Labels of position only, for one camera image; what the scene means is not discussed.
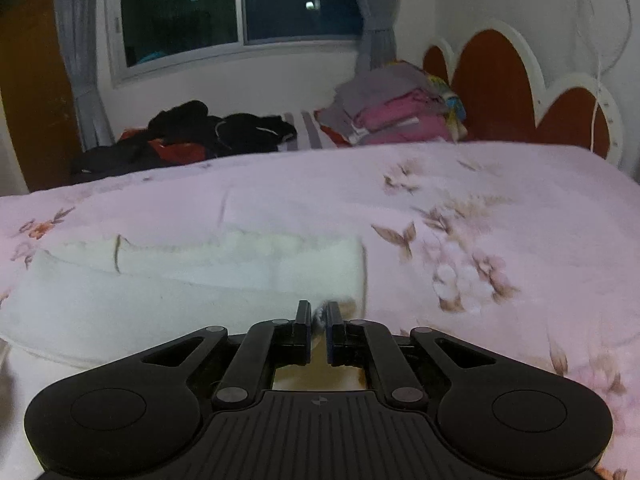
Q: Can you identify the white fleece cloth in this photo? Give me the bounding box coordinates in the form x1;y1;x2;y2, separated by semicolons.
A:
0;232;368;368

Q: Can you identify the red garment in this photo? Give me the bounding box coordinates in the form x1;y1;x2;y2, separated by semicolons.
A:
149;140;207;162

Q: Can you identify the white cable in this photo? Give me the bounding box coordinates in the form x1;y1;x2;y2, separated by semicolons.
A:
575;0;636;153

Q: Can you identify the pink floral blanket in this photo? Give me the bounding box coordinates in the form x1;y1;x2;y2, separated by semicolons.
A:
0;141;640;480

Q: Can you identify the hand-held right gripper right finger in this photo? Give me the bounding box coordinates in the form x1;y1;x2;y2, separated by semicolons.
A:
324;302;501;408

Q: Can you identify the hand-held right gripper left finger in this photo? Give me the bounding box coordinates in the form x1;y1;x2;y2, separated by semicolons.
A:
125;300;313;411

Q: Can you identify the window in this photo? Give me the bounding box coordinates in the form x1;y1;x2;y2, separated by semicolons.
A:
107;0;366;83

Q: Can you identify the grey curtain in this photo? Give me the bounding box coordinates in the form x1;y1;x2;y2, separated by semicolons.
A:
345;0;408;73
52;0;116;153

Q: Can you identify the pile of black clothes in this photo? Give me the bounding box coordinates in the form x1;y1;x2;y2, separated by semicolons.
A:
70;100;298;178

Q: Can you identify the wooden door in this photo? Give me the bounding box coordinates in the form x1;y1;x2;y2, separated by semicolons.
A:
0;0;81;193

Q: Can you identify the stack of folded clothes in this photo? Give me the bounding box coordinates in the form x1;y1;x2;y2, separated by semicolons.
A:
314;60;471;148

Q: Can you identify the red and white headboard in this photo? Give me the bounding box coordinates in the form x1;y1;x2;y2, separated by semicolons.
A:
422;20;626;168

